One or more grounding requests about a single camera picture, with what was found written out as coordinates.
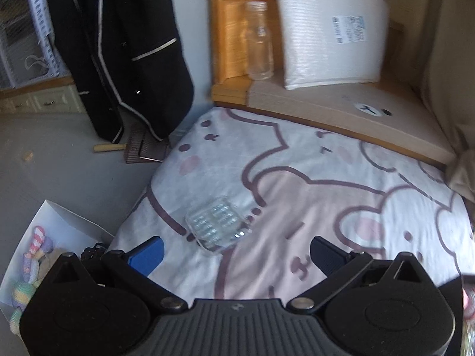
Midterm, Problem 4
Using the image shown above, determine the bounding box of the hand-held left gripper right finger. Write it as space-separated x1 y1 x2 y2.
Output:
287 236 433 313

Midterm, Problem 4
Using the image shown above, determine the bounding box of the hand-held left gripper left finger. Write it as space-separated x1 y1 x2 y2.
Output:
48 236 188 313

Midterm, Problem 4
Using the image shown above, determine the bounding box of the printed bed sheet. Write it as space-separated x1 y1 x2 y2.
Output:
109 106 475 305

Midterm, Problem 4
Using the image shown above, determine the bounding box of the white paper box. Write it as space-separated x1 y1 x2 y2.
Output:
0 199 115 342

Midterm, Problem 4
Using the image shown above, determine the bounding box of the pastel crochet toy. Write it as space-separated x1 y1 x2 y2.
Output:
30 226 48 253
12 282 37 309
9 308 25 335
21 252 42 279

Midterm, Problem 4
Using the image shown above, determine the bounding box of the pink soft object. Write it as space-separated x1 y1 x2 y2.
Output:
462 285 475 323

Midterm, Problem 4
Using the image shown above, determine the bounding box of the white drawer cabinet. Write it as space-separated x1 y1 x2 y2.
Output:
0 76 84 114

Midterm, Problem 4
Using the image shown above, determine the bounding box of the beige curtain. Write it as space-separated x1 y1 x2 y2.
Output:
419 0 475 201

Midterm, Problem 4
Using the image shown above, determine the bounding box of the wooden headboard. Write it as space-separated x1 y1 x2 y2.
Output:
208 0 277 107

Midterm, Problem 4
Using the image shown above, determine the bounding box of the clear glass bottle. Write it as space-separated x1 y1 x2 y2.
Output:
245 1 274 81

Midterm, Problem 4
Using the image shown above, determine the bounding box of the white bubble wrap package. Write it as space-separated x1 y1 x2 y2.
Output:
275 0 390 90

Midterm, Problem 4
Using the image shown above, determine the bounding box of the black jacket with white trim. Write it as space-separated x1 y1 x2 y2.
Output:
45 0 195 145

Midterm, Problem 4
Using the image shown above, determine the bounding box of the white plastic basket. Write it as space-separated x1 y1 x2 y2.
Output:
0 0 69 90

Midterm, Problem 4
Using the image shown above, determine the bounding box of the wooden handle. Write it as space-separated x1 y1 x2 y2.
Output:
93 143 127 153

